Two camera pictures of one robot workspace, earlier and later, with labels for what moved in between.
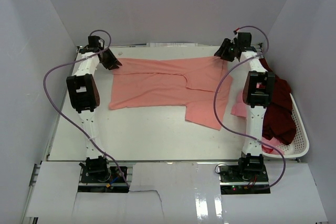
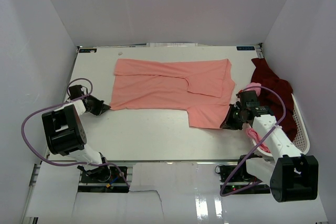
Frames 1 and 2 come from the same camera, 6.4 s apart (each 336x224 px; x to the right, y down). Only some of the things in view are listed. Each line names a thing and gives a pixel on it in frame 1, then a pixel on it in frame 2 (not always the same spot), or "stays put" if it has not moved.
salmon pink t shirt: (200, 84) stays put
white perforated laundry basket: (300, 146) stays put
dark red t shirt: (279, 121) stays put
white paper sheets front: (169, 193) stays put
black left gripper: (111, 64) → (101, 107)
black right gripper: (226, 44) → (227, 124)
